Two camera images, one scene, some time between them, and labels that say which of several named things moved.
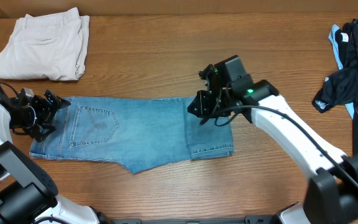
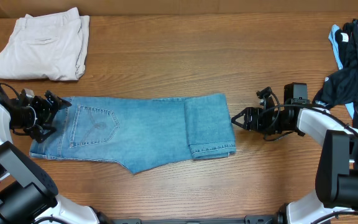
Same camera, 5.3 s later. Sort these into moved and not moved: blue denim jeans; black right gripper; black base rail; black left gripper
Moved: black right gripper
Not moved: blue denim jeans; black base rail; black left gripper
